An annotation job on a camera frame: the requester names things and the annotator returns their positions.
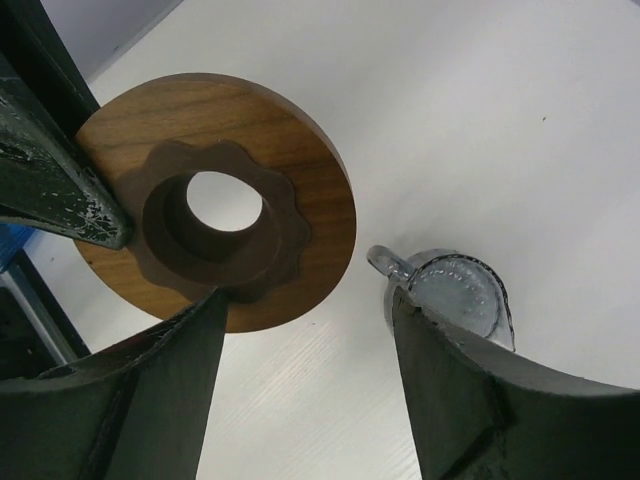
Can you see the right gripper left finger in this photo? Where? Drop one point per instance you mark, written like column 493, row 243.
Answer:
column 135, row 410

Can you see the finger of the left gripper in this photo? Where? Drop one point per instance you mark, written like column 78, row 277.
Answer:
column 43, row 182

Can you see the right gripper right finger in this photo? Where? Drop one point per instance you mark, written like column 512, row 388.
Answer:
column 479, row 411

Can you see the grey glass coffee server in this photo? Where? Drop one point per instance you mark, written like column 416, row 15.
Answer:
column 461, row 288

